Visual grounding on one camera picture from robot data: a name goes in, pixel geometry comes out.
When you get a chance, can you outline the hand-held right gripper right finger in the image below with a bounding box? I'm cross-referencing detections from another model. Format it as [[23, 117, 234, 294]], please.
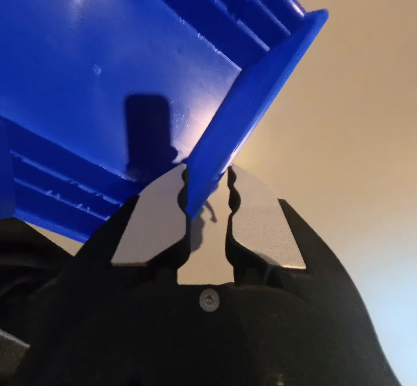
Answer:
[[225, 164, 307, 285]]

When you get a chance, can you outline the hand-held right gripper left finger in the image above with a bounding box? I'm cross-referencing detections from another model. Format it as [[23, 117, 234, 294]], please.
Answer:
[[110, 164, 192, 274]]

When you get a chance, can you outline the blue plastic bin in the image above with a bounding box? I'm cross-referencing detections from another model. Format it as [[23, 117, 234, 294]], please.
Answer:
[[0, 0, 329, 243]]

